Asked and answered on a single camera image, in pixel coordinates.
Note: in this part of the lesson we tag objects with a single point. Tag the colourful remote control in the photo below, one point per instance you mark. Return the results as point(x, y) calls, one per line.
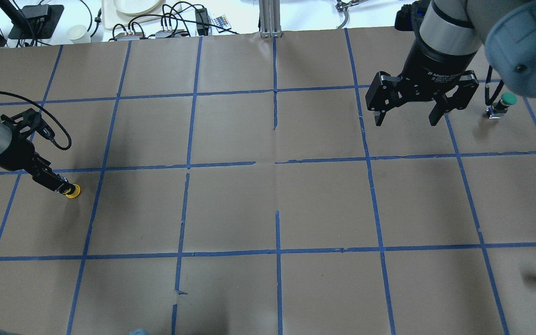
point(221, 22)

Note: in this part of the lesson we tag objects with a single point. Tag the green push button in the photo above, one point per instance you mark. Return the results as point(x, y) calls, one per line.
point(499, 108)

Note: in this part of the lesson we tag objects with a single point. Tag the black power adapter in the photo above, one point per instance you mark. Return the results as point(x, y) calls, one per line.
point(202, 21)

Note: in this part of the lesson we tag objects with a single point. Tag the usb hub box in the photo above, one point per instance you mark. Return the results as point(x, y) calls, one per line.
point(123, 36)
point(163, 34)

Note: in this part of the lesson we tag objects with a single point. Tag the far usb hub box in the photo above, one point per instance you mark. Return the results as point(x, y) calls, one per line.
point(163, 34)

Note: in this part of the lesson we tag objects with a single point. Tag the black monitor stand base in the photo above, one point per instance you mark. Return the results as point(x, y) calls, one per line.
point(39, 22)

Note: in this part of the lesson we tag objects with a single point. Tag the near usb hub box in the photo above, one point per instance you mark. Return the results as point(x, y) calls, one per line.
point(123, 36)

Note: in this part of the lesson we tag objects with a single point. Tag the beige tray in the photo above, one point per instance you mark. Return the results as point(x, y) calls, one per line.
point(111, 17)

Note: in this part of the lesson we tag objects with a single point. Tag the aluminium frame post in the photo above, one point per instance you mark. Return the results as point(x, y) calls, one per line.
point(270, 19)

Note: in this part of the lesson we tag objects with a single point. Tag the white paper cup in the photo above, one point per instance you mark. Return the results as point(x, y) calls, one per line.
point(78, 34)

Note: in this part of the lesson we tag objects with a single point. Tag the beige round plate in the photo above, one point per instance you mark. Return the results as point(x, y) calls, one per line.
point(135, 7)

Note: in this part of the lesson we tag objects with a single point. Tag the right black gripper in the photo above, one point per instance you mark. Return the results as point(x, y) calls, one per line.
point(437, 61)

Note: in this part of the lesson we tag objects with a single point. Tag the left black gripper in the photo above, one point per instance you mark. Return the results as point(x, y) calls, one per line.
point(15, 157)

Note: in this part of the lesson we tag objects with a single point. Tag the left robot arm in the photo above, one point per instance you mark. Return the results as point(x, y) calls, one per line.
point(18, 153)

